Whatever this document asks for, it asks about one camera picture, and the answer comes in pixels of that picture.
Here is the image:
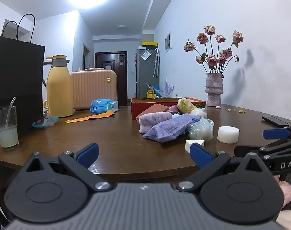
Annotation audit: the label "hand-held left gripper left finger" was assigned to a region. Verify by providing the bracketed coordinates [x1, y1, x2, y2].
[20, 143, 112, 192]

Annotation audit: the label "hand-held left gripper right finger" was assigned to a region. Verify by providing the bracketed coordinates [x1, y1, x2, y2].
[176, 142, 272, 193]

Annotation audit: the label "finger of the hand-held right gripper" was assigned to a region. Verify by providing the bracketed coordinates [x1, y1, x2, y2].
[234, 139, 291, 160]
[263, 124, 291, 140]

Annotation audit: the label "white wedge sponge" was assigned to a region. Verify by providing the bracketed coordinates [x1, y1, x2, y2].
[185, 140, 205, 152]

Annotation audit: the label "white round sponge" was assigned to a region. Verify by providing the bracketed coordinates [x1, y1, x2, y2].
[217, 126, 240, 144]

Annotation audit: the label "purple knitted cloth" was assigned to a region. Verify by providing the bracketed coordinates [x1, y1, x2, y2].
[143, 114, 202, 143]

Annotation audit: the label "white plush toy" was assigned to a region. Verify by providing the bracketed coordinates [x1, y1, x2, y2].
[191, 108, 207, 119]

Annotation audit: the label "yellow plush toy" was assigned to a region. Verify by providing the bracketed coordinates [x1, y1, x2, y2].
[177, 98, 197, 115]

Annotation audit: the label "lilac towel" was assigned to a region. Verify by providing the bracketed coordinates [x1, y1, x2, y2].
[139, 112, 173, 134]

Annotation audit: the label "red cardboard box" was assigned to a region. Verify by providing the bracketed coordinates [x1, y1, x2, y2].
[131, 97, 206, 120]

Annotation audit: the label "brick red towel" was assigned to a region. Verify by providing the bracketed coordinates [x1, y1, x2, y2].
[136, 103, 169, 120]

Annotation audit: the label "black phone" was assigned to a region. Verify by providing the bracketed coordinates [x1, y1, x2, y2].
[262, 115, 290, 128]

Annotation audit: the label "scattered dried petals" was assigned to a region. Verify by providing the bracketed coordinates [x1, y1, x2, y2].
[215, 105, 247, 113]

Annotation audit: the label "blue wet wipes packet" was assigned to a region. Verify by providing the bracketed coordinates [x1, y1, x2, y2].
[90, 99, 119, 114]

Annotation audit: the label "small blue packet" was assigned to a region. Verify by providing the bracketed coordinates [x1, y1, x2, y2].
[32, 115, 60, 128]

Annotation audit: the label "peach ribbed suitcase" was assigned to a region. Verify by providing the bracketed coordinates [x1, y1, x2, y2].
[70, 68, 118, 111]

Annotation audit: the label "pink ceramic vase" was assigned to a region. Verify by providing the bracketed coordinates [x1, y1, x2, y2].
[205, 72, 224, 107]

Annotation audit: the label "yellow thermos jug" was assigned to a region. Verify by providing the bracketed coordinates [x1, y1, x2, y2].
[42, 55, 74, 118]

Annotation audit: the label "purple feather decoration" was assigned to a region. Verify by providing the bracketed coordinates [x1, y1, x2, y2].
[163, 77, 175, 97]

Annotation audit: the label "dark brown door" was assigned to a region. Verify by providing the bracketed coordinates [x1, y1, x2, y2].
[95, 51, 128, 107]

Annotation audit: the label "glass with milky drink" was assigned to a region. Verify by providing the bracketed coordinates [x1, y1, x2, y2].
[0, 105, 20, 151]

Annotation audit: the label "clear drinking straw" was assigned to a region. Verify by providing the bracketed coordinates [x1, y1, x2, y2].
[6, 97, 16, 125]

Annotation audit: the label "grey refrigerator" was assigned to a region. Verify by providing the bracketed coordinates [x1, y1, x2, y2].
[135, 48, 160, 97]

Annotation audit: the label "white folded umbrella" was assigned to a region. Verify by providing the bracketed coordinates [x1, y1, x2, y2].
[153, 48, 159, 78]

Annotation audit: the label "black paper bag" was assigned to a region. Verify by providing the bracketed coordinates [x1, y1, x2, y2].
[0, 14, 46, 141]

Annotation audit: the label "orange silicone strap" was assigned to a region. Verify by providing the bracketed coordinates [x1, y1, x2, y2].
[65, 110, 115, 123]

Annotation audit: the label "small wall picture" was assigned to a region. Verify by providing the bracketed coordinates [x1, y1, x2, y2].
[165, 32, 172, 52]

